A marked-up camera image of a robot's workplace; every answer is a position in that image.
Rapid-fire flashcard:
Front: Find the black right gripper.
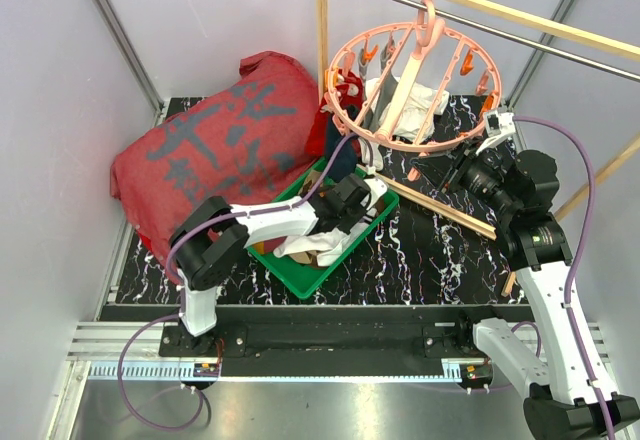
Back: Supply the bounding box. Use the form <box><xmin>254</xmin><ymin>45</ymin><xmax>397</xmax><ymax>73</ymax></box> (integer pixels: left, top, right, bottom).
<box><xmin>410</xmin><ymin>136</ymin><xmax>519</xmax><ymax>218</ymax></box>

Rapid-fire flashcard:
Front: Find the white sock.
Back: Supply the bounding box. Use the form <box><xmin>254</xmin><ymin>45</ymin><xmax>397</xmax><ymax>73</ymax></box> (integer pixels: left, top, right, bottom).
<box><xmin>273</xmin><ymin>222</ymin><xmax>369</xmax><ymax>268</ymax></box>

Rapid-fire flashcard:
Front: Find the pink round clip hanger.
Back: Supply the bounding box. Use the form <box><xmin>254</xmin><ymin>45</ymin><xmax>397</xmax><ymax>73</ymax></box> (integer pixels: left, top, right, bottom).
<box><xmin>305</xmin><ymin>0</ymin><xmax>502</xmax><ymax>164</ymax></box>

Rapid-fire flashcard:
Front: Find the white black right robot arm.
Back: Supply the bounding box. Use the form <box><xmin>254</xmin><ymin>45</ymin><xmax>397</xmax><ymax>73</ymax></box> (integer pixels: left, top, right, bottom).
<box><xmin>437</xmin><ymin>141</ymin><xmax>639</xmax><ymax>439</ymax></box>

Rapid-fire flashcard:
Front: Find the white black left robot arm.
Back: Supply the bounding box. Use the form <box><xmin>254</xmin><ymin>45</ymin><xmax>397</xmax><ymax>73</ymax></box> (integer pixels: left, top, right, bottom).
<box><xmin>167</xmin><ymin>173</ymin><xmax>388</xmax><ymax>356</ymax></box>

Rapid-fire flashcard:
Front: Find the green plastic tray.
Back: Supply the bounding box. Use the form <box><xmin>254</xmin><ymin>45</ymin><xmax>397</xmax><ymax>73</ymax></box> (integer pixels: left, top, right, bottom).
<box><xmin>247</xmin><ymin>160</ymin><xmax>398</xmax><ymax>299</ymax></box>

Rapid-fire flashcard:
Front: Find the red printed cloth sack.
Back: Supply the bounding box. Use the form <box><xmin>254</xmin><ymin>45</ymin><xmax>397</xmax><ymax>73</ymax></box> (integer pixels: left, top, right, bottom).
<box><xmin>110</xmin><ymin>51</ymin><xmax>319</xmax><ymax>263</ymax></box>

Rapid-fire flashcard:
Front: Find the grey sock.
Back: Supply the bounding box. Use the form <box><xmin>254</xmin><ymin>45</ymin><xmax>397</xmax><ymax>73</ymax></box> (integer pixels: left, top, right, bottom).
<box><xmin>364</xmin><ymin>39</ymin><xmax>398</xmax><ymax>132</ymax></box>

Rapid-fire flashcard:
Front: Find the metal hanging rod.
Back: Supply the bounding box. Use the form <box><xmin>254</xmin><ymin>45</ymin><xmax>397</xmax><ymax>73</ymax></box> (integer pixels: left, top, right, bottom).
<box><xmin>390</xmin><ymin>0</ymin><xmax>639</xmax><ymax>83</ymax></box>

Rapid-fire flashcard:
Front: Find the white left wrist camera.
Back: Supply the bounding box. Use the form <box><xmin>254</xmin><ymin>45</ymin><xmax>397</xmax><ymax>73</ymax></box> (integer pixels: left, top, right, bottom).
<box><xmin>355</xmin><ymin>175</ymin><xmax>387</xmax><ymax>218</ymax></box>

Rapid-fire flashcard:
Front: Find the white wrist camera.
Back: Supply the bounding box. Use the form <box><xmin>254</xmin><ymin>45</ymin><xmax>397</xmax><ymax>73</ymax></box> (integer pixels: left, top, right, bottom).
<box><xmin>476</xmin><ymin>108</ymin><xmax>516</xmax><ymax>155</ymax></box>
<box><xmin>355</xmin><ymin>175</ymin><xmax>387</xmax><ymax>218</ymax></box>

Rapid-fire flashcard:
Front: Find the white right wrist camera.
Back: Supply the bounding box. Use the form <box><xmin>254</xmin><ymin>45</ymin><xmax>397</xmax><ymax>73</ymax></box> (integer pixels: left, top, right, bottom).
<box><xmin>476</xmin><ymin>108</ymin><xmax>516</xmax><ymax>155</ymax></box>

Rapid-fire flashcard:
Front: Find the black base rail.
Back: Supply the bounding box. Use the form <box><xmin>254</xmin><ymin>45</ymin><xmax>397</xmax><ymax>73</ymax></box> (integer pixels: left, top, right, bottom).
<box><xmin>159</xmin><ymin>305</ymin><xmax>533</xmax><ymax>379</ymax></box>

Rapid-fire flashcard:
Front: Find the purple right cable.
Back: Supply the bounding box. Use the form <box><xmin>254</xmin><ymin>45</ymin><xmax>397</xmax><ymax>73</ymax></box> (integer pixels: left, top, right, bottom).
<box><xmin>484</xmin><ymin>115</ymin><xmax>616</xmax><ymax>440</ymax></box>

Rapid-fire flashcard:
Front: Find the purple cable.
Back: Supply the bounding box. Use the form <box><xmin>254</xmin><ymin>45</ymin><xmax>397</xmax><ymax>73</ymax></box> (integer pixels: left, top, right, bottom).
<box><xmin>117</xmin><ymin>132</ymin><xmax>374</xmax><ymax>431</ymax></box>
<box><xmin>484</xmin><ymin>115</ymin><xmax>616</xmax><ymax>440</ymax></box>

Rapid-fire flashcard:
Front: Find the wooden drying rack frame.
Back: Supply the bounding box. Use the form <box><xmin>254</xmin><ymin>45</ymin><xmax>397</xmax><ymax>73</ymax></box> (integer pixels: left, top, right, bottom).
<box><xmin>317</xmin><ymin>0</ymin><xmax>639</xmax><ymax>304</ymax></box>

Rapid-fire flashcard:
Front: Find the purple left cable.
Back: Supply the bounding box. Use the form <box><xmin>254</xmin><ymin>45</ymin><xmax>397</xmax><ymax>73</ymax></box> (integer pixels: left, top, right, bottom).
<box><xmin>117</xmin><ymin>132</ymin><xmax>374</xmax><ymax>431</ymax></box>

